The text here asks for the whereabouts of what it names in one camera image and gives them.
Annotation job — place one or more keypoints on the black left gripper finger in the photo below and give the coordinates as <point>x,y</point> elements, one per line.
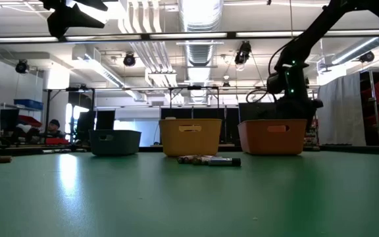
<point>94,5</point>
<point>71,19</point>

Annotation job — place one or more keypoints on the orange plastic bin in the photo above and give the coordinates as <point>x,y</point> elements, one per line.
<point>271,138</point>

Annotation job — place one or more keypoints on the yellow plastic bin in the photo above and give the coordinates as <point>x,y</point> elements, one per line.
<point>189,138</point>

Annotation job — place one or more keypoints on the grey-blue plastic bin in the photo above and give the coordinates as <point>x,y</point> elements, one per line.
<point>114,143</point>

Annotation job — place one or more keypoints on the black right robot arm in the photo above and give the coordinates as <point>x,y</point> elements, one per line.
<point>324,19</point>

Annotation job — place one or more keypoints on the black monitor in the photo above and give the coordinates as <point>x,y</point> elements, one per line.
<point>105,119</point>
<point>85,123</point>
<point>255,111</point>
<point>5,120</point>

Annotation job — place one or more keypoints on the white curtain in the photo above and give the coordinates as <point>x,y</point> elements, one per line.
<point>341,112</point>

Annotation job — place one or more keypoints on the white ceiling pipes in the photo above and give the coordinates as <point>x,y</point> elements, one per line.
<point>143,26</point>

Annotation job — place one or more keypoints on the black ceiling spot lamp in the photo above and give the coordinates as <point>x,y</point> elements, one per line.
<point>21,66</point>
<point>243,52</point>
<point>129,60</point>
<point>225,85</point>
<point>366,57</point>

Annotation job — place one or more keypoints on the black partition panel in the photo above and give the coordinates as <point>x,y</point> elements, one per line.
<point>230,125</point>

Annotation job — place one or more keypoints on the blue storage crate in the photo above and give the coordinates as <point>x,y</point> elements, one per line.
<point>28,104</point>

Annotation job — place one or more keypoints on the overhead beam with light strips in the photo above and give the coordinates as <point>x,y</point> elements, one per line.
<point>189,35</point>

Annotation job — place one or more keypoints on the red storage bin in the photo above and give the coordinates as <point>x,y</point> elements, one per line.
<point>28,120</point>

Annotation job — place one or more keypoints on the person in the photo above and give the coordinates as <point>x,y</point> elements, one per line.
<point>54,129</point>

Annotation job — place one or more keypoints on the red flat object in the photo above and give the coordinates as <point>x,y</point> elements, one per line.
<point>56,141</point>

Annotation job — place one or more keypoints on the green table mat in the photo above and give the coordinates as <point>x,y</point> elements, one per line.
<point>176,197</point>

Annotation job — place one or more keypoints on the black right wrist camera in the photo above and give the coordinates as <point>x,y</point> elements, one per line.
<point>276,83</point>

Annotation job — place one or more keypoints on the black background rig frame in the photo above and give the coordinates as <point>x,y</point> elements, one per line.
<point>194,87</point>

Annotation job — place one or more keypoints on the silver round ceiling duct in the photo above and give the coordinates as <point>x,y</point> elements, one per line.
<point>201,19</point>

